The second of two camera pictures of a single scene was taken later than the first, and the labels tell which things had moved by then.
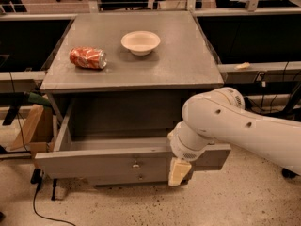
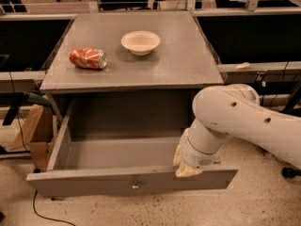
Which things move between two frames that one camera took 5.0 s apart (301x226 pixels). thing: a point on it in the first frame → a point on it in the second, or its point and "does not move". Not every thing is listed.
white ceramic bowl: (140, 42) does not move
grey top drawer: (93, 135) → (104, 166)
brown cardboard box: (38, 133) does not move
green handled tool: (39, 100) does not move
